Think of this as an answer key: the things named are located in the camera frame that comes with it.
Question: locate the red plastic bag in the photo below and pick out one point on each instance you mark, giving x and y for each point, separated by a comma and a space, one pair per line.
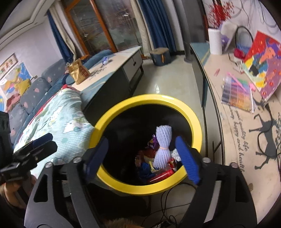
148, 153

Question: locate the wooden sliding glass door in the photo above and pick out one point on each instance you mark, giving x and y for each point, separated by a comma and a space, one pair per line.
105, 24

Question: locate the pink stick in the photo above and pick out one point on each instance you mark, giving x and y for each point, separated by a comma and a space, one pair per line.
241, 82

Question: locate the yellow cloth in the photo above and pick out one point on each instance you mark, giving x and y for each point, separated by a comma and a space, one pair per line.
24, 87

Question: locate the dark storage stool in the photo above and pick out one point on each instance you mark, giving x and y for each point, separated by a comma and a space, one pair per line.
160, 57

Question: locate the red basket with black hoop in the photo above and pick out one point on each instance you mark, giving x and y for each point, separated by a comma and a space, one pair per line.
240, 53

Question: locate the colourful striped box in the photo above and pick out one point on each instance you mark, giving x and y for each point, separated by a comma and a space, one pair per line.
237, 96

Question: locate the purple candy wrapper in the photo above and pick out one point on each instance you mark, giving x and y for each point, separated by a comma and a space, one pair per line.
152, 142

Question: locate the blue wrapper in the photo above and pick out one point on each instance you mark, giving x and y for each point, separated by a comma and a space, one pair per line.
105, 60

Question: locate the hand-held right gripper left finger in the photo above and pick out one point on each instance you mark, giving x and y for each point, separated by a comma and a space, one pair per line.
97, 157

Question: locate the cartoon printed blanket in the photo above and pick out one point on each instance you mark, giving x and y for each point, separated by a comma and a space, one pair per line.
61, 122

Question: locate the pink pen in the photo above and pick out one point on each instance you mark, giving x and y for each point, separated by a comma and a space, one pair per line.
217, 72

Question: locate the country wall map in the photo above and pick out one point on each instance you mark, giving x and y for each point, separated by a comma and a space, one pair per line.
13, 76

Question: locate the white photo frame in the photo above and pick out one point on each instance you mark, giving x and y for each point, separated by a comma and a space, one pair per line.
229, 32

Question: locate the gold bag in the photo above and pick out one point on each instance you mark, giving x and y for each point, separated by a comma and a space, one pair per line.
79, 72

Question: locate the yellow candy wrapper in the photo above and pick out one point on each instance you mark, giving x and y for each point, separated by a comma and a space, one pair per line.
152, 166

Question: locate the beige curtain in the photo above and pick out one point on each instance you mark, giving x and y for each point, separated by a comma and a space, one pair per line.
70, 32
141, 26

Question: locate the blue rubber glove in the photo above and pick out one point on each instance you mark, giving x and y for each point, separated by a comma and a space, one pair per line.
147, 171

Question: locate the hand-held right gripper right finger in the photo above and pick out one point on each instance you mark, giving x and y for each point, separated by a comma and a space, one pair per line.
188, 162

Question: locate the pile of clothes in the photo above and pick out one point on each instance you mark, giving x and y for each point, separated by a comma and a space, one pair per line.
12, 103

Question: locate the white coffee table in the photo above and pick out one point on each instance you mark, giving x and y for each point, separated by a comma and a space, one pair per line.
118, 59

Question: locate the white ribbed vase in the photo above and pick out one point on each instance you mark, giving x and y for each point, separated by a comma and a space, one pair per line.
215, 41

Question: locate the colourful painting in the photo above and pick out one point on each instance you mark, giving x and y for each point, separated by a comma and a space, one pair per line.
263, 63

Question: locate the calligraphy wall poster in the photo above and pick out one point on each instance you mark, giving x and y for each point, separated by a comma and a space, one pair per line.
7, 63

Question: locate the yellow rimmed black trash can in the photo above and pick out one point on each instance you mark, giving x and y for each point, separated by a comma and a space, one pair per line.
142, 97

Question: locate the blue curtain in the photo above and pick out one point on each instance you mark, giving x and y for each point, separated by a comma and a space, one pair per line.
158, 24
60, 39

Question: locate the person's left hand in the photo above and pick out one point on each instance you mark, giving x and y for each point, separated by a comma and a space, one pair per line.
13, 189

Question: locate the red blanket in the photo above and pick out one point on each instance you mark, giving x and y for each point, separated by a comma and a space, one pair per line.
67, 87

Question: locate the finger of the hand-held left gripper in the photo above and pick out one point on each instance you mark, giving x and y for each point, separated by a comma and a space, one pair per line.
44, 150
39, 141

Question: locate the grey tower air conditioner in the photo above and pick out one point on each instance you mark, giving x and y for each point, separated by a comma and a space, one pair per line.
188, 32

